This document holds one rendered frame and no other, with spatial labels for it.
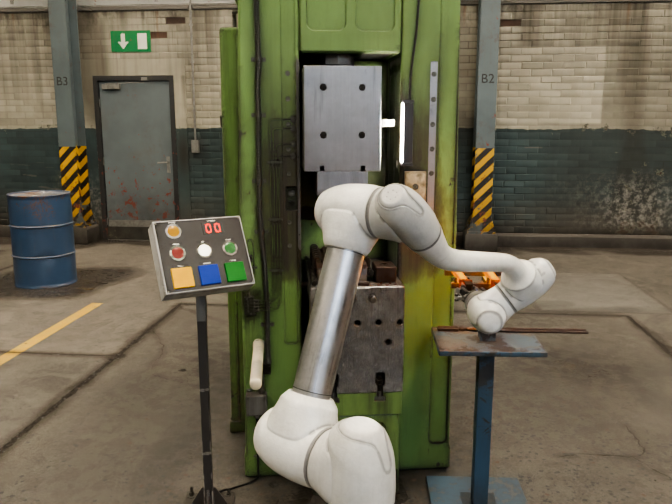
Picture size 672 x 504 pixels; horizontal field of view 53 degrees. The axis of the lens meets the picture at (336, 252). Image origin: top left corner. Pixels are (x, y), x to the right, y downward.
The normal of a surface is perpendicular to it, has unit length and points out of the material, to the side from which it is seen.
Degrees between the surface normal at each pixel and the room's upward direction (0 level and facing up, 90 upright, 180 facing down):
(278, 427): 65
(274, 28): 90
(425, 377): 90
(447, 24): 90
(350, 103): 90
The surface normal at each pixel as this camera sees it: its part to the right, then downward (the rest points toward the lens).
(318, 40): 0.08, 0.19
